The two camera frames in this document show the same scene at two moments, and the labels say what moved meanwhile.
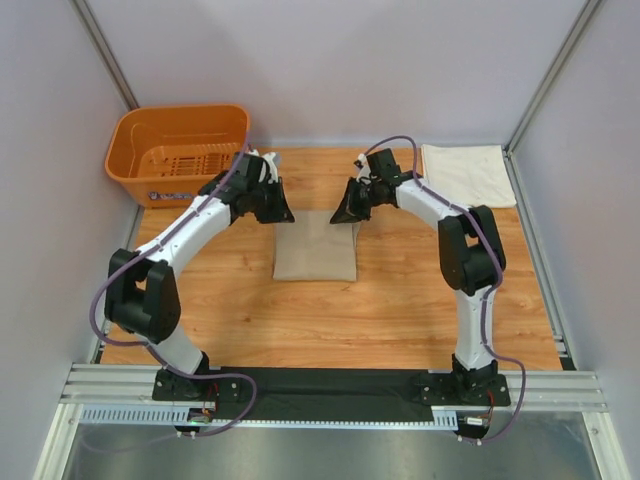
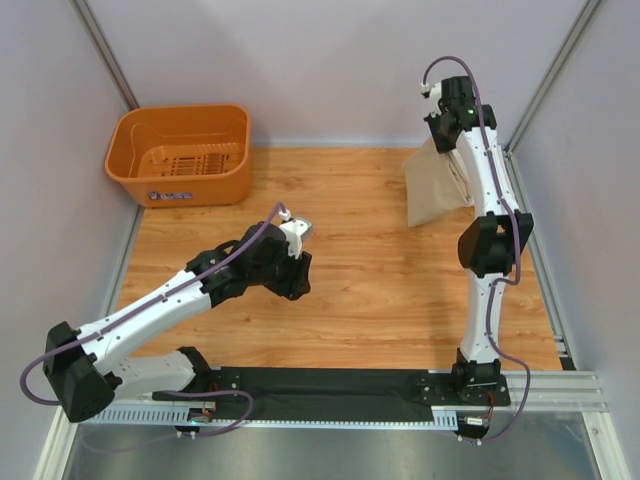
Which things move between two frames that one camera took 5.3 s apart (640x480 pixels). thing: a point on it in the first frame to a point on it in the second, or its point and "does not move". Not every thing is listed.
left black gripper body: x=265 y=203 to x=284 y=275
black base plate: x=330 y=394 does not move
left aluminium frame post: x=99 y=42 does not move
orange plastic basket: x=165 y=154 does not move
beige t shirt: x=312 y=248 to x=435 y=184
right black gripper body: x=367 y=197 to x=443 y=140
